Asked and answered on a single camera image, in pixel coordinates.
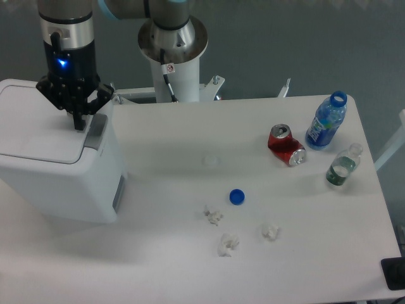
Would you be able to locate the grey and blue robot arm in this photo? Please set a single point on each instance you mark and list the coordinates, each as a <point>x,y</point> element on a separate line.
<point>171,39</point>

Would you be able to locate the white frame at right edge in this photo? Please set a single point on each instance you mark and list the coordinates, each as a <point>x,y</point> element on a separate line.
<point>395,142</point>

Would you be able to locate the crumpled white tissue right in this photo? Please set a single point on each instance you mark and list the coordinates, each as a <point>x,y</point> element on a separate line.
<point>270,232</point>

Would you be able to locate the clear bottle with green label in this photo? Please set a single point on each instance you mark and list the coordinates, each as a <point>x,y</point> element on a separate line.
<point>344,164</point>

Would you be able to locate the crumpled white tissue left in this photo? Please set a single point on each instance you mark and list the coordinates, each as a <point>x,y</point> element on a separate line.
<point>213,215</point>

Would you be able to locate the crumpled white tissue bottom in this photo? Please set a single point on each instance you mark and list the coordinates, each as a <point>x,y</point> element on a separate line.
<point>228,242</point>

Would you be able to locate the white translucent bottle cap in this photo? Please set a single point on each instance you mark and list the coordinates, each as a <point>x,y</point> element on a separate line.
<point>210,160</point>

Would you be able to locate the white trash can with lid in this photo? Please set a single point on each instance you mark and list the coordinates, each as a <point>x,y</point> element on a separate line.
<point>63,172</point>

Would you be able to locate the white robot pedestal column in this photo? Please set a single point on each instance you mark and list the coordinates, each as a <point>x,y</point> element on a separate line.
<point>183,78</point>

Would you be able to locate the crumpled white tissue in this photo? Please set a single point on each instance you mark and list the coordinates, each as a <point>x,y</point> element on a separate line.
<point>228,242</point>
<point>213,215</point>
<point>270,232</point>

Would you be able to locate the blue bottle cap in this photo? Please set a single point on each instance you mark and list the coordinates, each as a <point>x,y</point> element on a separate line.
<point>237,197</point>

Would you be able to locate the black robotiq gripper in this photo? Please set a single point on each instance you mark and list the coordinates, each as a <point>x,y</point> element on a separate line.
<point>74,65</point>

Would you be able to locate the crushed red soda can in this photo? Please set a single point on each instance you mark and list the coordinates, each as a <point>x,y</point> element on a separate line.
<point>285,147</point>

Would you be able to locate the blue plastic drink bottle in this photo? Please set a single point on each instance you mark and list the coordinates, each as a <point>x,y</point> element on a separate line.
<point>328,118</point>

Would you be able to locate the black device at table edge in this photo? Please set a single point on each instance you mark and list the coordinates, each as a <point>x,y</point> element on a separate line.
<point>393,270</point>

